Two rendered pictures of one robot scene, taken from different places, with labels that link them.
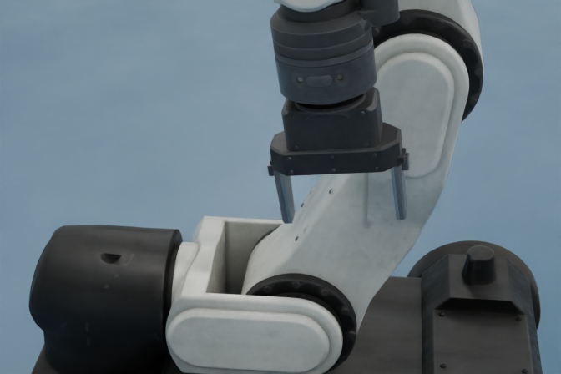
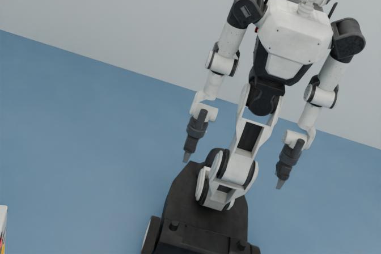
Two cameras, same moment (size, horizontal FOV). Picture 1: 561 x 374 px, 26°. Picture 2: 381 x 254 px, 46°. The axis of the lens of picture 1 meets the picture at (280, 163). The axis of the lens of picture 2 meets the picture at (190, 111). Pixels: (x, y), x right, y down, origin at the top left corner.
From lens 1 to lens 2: 1.96 m
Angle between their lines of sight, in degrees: 66
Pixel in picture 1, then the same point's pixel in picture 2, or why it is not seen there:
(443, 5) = (229, 156)
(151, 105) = (363, 224)
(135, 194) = (309, 212)
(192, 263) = not seen: hidden behind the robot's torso
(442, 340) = (216, 235)
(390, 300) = (236, 232)
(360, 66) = (190, 129)
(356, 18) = (194, 122)
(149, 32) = not seen: outside the picture
